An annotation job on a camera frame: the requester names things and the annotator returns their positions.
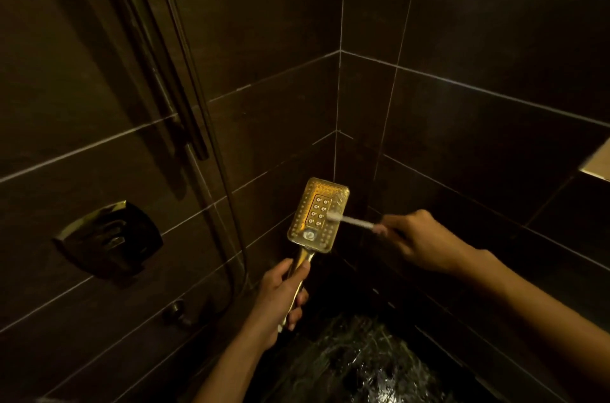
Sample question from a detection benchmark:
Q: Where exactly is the person's left forearm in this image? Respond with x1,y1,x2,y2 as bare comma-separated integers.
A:
193,322,278,403

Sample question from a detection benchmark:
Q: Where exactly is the dark shower hose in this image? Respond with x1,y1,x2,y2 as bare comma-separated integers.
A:
147,0,249,294

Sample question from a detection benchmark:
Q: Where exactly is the square metal shower mixer valve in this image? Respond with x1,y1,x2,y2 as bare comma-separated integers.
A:
52,201,164,277

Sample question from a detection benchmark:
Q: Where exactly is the white toothbrush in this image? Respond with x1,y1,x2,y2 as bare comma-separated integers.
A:
327,211,388,235

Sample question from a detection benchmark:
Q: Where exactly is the metal shower riser rail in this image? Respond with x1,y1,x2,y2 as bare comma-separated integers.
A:
88,0,210,161

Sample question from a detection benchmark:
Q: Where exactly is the person's right hand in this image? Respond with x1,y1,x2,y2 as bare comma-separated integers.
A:
380,209,478,276

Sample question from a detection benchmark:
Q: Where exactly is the gold rectangular hand shower head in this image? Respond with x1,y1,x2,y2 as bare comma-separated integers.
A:
279,177,350,333

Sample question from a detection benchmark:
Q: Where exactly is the person's left hand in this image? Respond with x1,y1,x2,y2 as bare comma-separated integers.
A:
248,258,311,352

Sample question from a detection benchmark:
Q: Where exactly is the round metal hose wall outlet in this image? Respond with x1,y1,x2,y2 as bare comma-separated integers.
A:
162,300,193,328

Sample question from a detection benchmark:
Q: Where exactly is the person's right forearm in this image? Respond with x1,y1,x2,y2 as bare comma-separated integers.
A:
460,249,610,391

